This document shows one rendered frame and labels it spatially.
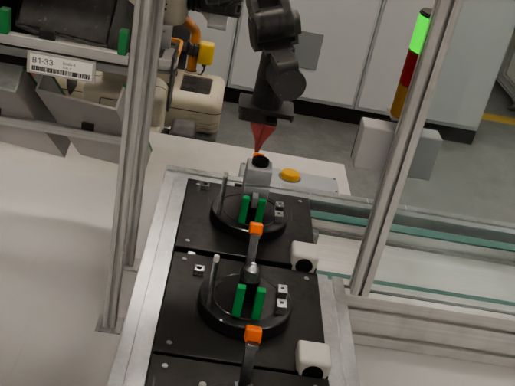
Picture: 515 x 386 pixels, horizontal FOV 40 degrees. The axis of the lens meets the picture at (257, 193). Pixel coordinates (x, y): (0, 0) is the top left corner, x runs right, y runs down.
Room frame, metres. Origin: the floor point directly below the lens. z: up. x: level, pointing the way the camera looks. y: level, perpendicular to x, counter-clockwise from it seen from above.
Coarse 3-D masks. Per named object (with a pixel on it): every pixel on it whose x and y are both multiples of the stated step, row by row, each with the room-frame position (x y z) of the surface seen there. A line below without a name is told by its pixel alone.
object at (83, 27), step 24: (24, 0) 0.92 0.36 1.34; (48, 0) 0.92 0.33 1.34; (72, 0) 0.92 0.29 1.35; (96, 0) 0.92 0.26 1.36; (120, 0) 0.93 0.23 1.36; (24, 24) 0.90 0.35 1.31; (48, 24) 0.90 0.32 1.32; (72, 24) 0.90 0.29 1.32; (96, 24) 0.90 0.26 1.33; (120, 24) 0.94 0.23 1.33
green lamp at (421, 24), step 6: (420, 18) 0.98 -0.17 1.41; (426, 18) 0.98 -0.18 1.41; (420, 24) 0.98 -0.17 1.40; (426, 24) 0.97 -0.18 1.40; (414, 30) 1.00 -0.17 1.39; (420, 30) 0.98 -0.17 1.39; (414, 36) 0.99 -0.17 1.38; (420, 36) 0.98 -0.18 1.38; (414, 42) 0.98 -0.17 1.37; (420, 42) 0.97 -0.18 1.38; (414, 48) 0.98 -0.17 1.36; (420, 48) 0.97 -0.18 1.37
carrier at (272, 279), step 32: (192, 256) 0.94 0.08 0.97; (192, 288) 0.86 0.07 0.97; (224, 288) 0.85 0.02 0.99; (256, 288) 0.83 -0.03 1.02; (288, 288) 0.91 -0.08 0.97; (160, 320) 0.77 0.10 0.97; (192, 320) 0.79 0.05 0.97; (224, 320) 0.78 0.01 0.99; (256, 320) 0.79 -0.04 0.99; (288, 320) 0.82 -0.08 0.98; (320, 320) 0.85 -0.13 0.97; (160, 352) 0.71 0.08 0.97; (192, 352) 0.72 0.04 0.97; (224, 352) 0.73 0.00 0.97; (256, 352) 0.75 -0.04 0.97; (288, 352) 0.76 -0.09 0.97; (320, 352) 0.75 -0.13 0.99
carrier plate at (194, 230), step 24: (192, 192) 1.15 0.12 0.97; (216, 192) 1.17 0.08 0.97; (192, 216) 1.07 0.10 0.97; (288, 216) 1.14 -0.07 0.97; (192, 240) 0.99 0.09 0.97; (216, 240) 1.00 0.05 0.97; (240, 240) 1.02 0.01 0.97; (288, 240) 1.05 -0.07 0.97; (312, 240) 1.07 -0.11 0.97; (264, 264) 0.98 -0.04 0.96; (288, 264) 0.98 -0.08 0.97
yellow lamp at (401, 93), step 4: (400, 84) 0.99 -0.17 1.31; (400, 88) 0.98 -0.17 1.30; (404, 88) 0.98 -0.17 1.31; (396, 92) 0.99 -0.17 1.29; (400, 92) 0.98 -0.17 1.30; (404, 92) 0.98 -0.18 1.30; (396, 96) 0.99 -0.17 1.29; (400, 96) 0.98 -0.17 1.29; (404, 96) 0.97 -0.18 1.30; (396, 100) 0.98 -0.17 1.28; (400, 100) 0.98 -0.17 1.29; (404, 100) 0.97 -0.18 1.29; (392, 104) 0.99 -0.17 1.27; (396, 104) 0.98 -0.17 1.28; (400, 104) 0.98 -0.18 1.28; (392, 108) 0.99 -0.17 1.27; (396, 108) 0.98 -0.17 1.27; (400, 108) 0.97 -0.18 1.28; (392, 112) 0.98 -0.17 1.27; (396, 112) 0.98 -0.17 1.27; (400, 112) 0.97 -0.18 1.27; (396, 116) 0.98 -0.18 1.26
